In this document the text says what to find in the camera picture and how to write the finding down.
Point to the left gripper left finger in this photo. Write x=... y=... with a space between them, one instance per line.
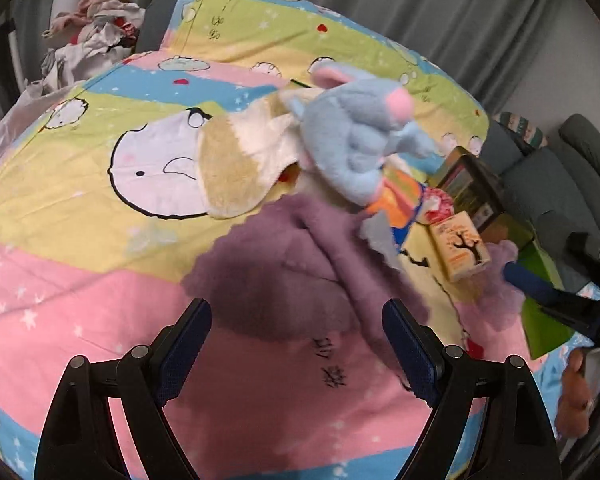
x=78 y=439

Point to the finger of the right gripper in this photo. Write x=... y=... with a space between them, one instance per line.
x=531 y=285

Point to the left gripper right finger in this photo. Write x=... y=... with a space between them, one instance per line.
x=515 y=440

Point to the small orange tree box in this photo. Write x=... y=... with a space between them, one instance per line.
x=460 y=247

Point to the colourful striped soft toy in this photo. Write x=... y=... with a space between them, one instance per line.
x=399 y=198

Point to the purple fluffy cloth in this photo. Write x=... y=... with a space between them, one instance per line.
x=301 y=268

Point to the blue plush elephant toy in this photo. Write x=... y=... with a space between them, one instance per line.
x=354 y=123

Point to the beige white towel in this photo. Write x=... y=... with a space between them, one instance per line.
x=242 y=154

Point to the person's hand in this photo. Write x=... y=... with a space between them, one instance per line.
x=574 y=404

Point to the grey sofa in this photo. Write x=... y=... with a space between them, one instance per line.
x=563 y=176

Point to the black gold tea tin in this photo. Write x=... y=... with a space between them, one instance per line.
x=472 y=187

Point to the striped knitted cushion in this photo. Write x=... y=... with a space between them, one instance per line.
x=523 y=130

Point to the colourful cartoon bedsheet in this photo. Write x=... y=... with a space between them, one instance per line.
x=86 y=269

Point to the pile of clothes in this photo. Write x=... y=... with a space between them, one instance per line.
x=85 y=41

